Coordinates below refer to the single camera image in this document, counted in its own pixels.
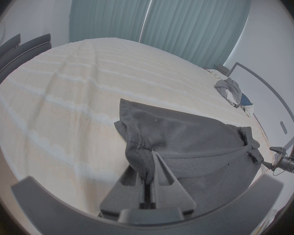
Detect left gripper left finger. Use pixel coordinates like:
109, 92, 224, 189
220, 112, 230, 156
99, 166, 147, 212

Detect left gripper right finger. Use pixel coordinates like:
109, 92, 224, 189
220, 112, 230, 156
150, 152, 196, 214

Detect black trousers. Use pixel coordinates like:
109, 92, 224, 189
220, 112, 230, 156
114, 98, 264, 198

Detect pile of clothes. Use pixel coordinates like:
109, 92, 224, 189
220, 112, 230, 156
214, 78, 254, 117

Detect bed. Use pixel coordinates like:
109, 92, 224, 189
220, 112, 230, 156
0, 37, 294, 221

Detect white printed pillow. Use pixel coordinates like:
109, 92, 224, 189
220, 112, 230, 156
205, 69, 226, 80

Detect blue-green curtain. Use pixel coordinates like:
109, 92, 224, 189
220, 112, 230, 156
69, 0, 159, 44
139, 0, 252, 69

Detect black chest of drawers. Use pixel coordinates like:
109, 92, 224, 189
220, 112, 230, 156
0, 33, 51, 83

